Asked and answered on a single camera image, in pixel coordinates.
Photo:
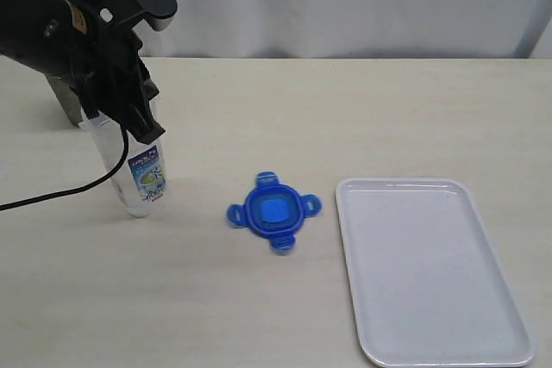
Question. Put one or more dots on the blue container lid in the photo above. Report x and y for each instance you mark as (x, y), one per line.
(274, 212)

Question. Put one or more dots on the white plastic tray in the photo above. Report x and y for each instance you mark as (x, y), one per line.
(426, 286)

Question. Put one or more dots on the steel cup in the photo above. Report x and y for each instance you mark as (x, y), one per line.
(69, 102)

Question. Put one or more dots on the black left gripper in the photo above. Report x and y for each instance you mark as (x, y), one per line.
(110, 78)

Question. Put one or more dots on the clear plastic tall container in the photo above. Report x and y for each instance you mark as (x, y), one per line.
(142, 178)

